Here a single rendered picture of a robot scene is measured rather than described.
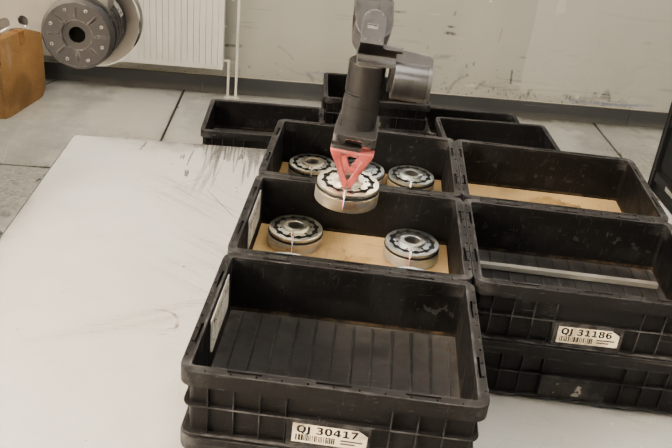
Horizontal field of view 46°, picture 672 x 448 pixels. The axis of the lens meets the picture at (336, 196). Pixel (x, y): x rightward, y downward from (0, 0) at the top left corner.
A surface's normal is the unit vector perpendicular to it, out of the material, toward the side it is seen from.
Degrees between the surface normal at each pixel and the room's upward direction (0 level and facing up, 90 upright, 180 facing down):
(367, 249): 0
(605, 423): 0
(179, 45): 90
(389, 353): 0
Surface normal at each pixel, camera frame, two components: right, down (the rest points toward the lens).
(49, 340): 0.09, -0.89
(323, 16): 0.02, 0.45
